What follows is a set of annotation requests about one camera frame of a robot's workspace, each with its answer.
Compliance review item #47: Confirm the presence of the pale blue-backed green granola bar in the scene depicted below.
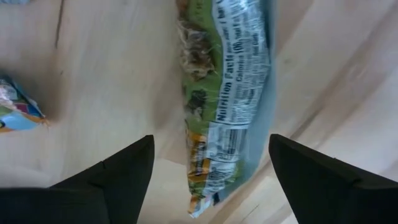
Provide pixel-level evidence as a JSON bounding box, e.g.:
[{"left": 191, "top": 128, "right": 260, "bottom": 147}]
[{"left": 176, "top": 0, "right": 278, "bottom": 219}]

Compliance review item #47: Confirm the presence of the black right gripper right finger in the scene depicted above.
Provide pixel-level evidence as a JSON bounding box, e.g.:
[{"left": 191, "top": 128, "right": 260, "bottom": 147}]
[{"left": 268, "top": 133, "right": 398, "bottom": 224}]

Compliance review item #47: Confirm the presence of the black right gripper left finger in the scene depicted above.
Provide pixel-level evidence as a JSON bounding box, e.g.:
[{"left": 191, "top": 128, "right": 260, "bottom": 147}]
[{"left": 0, "top": 134, "right": 155, "bottom": 224}]

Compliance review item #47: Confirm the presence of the brown orange granola bar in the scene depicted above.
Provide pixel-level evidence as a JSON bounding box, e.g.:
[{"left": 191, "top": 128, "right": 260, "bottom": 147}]
[{"left": 0, "top": 77, "right": 50, "bottom": 134}]

